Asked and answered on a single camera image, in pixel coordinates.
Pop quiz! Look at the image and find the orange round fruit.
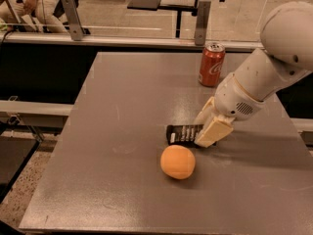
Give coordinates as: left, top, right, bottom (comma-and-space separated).
160, 145, 196, 180

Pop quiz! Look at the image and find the metal horizontal rail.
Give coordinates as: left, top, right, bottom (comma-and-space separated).
0, 31, 265, 52

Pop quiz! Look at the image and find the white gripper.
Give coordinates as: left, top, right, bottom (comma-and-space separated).
194, 72, 264, 148

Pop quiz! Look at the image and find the black rxbar chocolate bar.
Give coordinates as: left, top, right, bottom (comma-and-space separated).
166, 124, 203, 147

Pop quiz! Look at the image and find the left metal rail bracket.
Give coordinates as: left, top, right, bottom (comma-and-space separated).
61, 0, 84, 41

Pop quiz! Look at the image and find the red coke can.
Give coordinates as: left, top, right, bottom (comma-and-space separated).
199, 42, 225, 87

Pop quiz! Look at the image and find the grey side shelf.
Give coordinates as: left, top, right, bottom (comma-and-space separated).
0, 100, 72, 128

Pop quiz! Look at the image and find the seated person in background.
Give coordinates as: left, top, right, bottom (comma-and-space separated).
10, 0, 67, 33

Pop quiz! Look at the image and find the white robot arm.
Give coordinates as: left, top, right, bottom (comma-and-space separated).
194, 2, 313, 148

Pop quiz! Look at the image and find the metal rail bracket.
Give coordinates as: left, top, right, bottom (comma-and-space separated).
195, 0, 211, 46
61, 0, 84, 41

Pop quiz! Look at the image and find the middle metal rail bracket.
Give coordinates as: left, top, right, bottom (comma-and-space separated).
195, 0, 211, 46

